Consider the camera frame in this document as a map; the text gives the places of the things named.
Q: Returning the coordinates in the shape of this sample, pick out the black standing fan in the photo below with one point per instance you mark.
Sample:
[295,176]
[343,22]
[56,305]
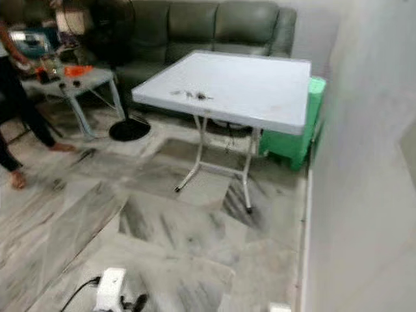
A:
[129,130]

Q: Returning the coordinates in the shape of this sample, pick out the green plastic stool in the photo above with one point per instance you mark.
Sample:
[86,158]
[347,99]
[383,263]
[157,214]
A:
[286,146]

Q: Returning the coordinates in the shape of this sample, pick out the small white side table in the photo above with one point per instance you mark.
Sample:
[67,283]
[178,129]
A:
[94,81]

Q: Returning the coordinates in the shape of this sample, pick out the person in black trousers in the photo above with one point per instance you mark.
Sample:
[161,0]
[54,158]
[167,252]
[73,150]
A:
[16,97]

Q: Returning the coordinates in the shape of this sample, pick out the orange object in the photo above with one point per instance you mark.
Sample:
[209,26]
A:
[79,70]

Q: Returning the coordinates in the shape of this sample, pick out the white folding table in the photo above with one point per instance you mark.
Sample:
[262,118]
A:
[240,84]

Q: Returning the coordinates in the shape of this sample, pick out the dark green leather sofa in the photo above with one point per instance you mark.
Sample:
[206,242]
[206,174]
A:
[195,29]

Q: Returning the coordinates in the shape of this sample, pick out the blue appliance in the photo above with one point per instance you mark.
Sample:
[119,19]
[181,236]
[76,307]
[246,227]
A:
[32,42]

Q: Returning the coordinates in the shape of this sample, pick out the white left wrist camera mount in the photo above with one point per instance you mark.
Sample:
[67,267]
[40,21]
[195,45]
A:
[110,289]

